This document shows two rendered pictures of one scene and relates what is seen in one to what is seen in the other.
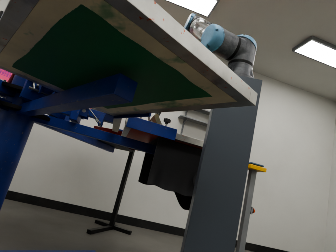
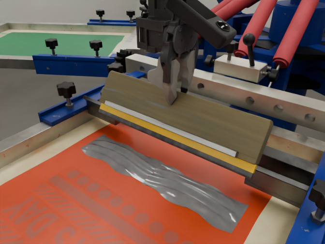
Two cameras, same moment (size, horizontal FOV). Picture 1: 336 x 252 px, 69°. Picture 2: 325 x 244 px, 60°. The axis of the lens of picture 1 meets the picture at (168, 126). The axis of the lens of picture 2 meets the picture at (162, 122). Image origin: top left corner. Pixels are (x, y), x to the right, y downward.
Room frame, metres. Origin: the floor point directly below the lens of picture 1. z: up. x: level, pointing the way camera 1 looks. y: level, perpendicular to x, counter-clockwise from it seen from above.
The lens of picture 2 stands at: (2.04, -0.23, 1.33)
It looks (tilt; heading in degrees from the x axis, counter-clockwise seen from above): 32 degrees down; 138
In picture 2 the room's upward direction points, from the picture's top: straight up
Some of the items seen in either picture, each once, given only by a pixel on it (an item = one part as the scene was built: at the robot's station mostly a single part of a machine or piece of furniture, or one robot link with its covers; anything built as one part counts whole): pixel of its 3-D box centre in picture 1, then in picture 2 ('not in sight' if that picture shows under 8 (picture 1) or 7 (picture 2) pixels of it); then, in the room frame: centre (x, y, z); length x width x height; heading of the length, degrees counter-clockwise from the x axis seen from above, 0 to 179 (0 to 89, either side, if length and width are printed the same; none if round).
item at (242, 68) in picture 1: (238, 75); not in sight; (1.04, -0.27, 1.25); 0.15 x 0.15 x 0.10
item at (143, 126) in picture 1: (151, 129); (96, 104); (1.42, 0.09, 0.98); 0.30 x 0.05 x 0.07; 101
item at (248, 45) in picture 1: (241, 52); not in sight; (1.04, -0.26, 1.37); 0.13 x 0.12 x 0.14; 110
